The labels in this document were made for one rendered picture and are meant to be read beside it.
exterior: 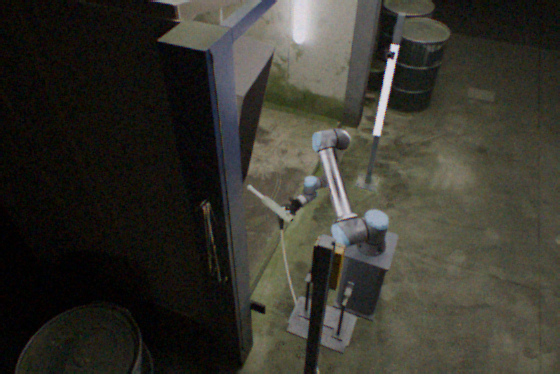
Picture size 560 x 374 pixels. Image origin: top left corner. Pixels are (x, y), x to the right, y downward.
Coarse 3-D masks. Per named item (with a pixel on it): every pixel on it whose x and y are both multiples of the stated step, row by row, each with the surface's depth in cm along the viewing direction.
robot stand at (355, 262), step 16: (352, 256) 284; (368, 256) 284; (384, 256) 284; (352, 272) 295; (368, 272) 289; (384, 272) 286; (368, 288) 300; (336, 304) 329; (352, 304) 320; (368, 304) 312
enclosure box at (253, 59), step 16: (240, 48) 269; (256, 48) 273; (272, 48) 276; (240, 64) 257; (256, 64) 261; (240, 80) 247; (256, 80) 300; (240, 96) 238; (256, 96) 309; (240, 112) 246; (256, 112) 318; (240, 128) 333; (256, 128) 327; (240, 144) 344
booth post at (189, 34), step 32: (192, 32) 147; (224, 32) 147; (192, 64) 143; (224, 64) 152; (192, 96) 152; (224, 96) 158; (192, 128) 163; (224, 128) 166; (192, 160) 175; (192, 192) 189; (224, 192) 183; (224, 224) 195; (224, 256) 213; (224, 288) 234; (224, 320) 259; (224, 352) 291
